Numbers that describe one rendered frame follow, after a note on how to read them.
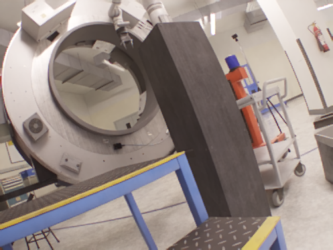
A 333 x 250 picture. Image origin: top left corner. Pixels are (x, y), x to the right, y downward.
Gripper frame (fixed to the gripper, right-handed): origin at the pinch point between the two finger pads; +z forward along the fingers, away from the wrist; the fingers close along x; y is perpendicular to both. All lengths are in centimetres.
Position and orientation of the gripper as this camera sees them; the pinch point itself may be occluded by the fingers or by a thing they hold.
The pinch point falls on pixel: (129, 48)
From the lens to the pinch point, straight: 150.7
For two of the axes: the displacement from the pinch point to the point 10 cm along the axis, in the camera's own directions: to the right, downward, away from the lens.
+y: -4.3, 2.2, 8.8
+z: 3.6, 9.3, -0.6
